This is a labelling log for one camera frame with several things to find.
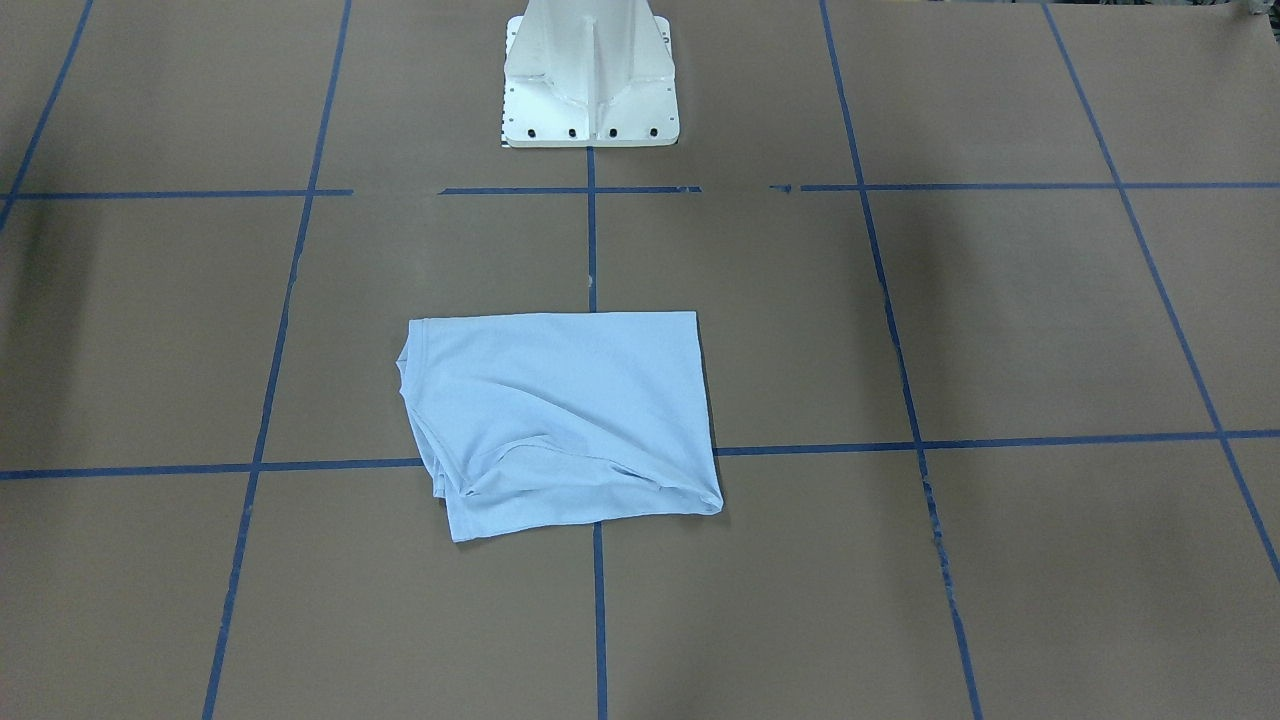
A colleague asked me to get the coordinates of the white pedestal column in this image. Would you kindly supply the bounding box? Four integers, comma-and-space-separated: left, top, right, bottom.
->
504, 1, 676, 105

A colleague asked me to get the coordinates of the light blue t-shirt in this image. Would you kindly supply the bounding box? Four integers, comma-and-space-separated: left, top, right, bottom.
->
396, 311, 724, 543

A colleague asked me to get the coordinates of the white pedestal base plate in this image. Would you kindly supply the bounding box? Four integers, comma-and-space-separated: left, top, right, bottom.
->
500, 77, 681, 149

